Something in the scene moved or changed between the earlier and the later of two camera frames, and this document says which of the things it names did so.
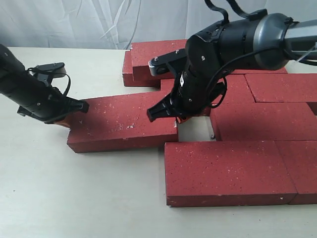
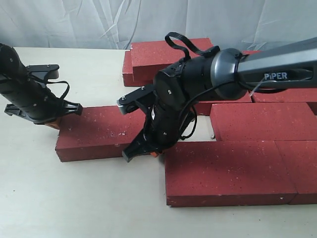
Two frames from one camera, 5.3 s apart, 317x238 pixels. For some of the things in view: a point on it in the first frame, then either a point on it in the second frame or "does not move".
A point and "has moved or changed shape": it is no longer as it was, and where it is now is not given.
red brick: x=300 y=157 does not move
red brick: x=143 y=52 does not move
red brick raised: x=120 y=121 has moved or changed shape
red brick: x=263 y=121 does not move
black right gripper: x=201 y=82 -> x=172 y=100
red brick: x=232 y=173 does not move
